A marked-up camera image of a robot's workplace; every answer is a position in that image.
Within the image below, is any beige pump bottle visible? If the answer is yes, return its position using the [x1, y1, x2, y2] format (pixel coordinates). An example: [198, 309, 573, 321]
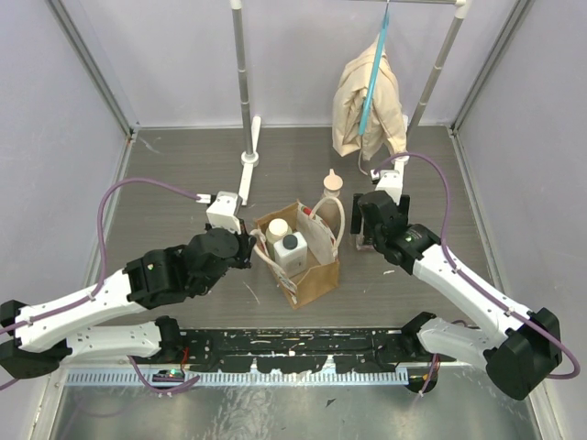
[317, 169, 343, 235]

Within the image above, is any green bottle cream cap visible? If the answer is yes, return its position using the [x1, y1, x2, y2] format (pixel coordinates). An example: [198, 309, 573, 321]
[266, 218, 292, 245]

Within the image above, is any white bottle black cap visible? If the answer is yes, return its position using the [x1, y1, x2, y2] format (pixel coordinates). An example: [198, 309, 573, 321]
[273, 231, 308, 278]

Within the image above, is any clear bottle black cap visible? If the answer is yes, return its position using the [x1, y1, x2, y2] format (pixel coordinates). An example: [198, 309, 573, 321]
[355, 220, 374, 251]

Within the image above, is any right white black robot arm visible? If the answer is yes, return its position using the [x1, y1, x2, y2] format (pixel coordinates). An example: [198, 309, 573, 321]
[351, 191, 562, 401]

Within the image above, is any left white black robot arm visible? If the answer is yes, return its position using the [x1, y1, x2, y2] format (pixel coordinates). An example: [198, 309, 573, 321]
[1, 228, 256, 380]

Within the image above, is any beige jacket on hanger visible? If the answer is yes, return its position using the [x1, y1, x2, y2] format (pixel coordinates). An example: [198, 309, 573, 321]
[332, 42, 407, 174]

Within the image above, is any white silver clothes rack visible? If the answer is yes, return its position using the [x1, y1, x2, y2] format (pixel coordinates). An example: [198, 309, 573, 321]
[230, 0, 471, 205]

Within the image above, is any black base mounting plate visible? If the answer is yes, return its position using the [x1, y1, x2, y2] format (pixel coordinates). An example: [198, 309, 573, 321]
[141, 328, 432, 374]

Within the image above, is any blue clothes hanger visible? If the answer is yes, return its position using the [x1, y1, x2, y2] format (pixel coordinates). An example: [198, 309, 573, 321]
[359, 1, 390, 137]

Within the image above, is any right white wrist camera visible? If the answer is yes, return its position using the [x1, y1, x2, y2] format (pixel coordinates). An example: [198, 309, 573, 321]
[370, 169, 404, 205]

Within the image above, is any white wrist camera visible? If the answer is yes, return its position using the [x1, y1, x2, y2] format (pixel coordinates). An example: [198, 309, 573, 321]
[206, 191, 242, 234]
[370, 169, 404, 205]

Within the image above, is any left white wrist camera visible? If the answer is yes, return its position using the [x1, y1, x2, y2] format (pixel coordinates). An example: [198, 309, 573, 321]
[206, 191, 242, 234]

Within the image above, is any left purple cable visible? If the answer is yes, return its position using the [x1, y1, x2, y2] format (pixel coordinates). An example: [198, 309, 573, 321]
[0, 177, 213, 391]

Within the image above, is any purple cable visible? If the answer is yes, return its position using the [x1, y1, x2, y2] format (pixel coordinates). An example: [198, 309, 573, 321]
[0, 177, 213, 391]
[370, 151, 577, 380]

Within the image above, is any slotted cable duct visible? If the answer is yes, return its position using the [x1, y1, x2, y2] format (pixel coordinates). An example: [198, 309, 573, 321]
[65, 367, 409, 387]

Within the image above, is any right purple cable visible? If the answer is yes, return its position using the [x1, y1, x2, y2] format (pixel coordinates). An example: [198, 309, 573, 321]
[370, 151, 577, 380]

